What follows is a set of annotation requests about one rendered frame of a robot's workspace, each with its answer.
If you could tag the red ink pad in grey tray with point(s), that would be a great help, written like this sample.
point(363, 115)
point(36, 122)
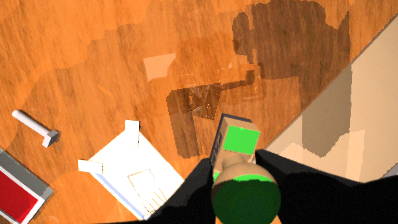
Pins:
point(22, 194)

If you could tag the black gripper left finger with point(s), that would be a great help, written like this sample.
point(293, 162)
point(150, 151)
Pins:
point(191, 203)

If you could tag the beige inspection card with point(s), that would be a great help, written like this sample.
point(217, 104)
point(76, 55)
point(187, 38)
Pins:
point(134, 172)

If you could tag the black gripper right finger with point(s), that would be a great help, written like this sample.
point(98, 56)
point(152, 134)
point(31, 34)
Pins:
point(313, 196)

